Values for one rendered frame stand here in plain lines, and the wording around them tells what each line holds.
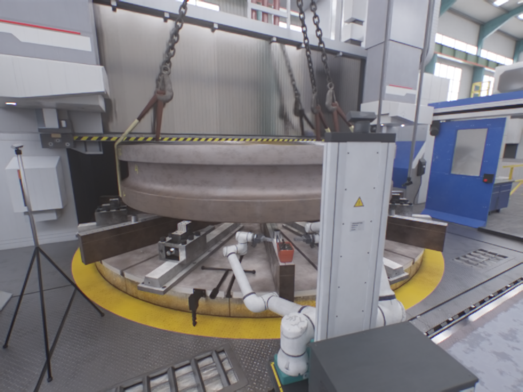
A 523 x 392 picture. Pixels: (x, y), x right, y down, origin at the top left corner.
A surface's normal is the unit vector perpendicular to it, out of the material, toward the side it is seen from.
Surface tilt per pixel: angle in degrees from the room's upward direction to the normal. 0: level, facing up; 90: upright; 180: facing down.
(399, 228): 90
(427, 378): 0
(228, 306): 90
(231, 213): 90
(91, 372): 0
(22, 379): 0
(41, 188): 90
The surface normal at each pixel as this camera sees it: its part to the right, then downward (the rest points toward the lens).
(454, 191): -0.89, 0.09
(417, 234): -0.65, 0.15
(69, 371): 0.00, -0.98
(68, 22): 0.46, 0.18
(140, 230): 0.76, 0.13
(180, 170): -0.38, 0.18
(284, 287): 0.08, 0.20
